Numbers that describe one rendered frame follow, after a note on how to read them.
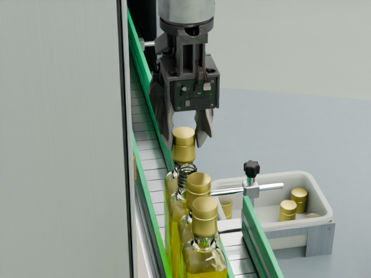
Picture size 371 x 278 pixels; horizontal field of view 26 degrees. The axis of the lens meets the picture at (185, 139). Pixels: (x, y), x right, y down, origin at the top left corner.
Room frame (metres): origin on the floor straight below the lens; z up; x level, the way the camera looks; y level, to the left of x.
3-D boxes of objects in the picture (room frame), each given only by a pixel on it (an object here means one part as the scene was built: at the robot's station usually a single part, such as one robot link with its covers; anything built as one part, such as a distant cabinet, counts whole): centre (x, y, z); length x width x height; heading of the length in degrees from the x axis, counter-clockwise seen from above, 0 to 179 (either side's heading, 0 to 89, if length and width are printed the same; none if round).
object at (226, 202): (1.34, -0.08, 0.79); 0.04 x 0.04 x 0.04
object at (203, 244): (0.86, -0.03, 1.12); 0.03 x 0.03 x 0.05
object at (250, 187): (1.17, -0.09, 0.95); 0.17 x 0.03 x 0.12; 101
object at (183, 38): (0.97, 0.00, 1.32); 0.09 x 0.08 x 0.12; 10
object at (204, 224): (0.86, -0.03, 1.14); 0.04 x 0.04 x 0.04
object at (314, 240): (1.30, -0.14, 0.79); 0.27 x 0.17 x 0.08; 101
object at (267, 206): (1.31, -0.17, 0.80); 0.22 x 0.17 x 0.09; 101
